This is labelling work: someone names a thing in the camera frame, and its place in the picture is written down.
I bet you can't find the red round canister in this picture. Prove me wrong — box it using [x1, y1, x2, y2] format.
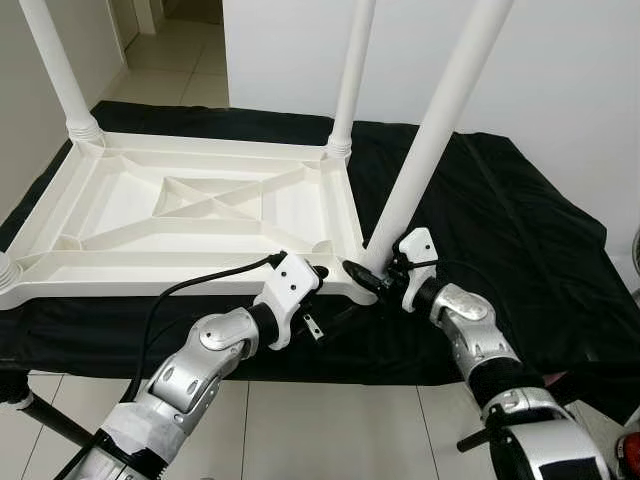
[618, 432, 640, 479]

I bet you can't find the white plastic table top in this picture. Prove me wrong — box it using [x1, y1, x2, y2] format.
[0, 130, 386, 311]

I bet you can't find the white plastic table leg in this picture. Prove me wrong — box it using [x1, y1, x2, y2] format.
[325, 0, 379, 161]
[18, 0, 106, 149]
[360, 0, 516, 276]
[0, 250, 23, 291]

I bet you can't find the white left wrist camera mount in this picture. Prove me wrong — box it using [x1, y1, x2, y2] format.
[252, 252, 326, 349]

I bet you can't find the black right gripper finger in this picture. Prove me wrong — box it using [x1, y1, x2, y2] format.
[342, 258, 387, 298]

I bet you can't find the pink round object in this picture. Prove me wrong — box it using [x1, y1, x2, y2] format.
[540, 370, 576, 391]

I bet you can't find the black table cloth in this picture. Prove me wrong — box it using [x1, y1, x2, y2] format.
[0, 100, 640, 426]

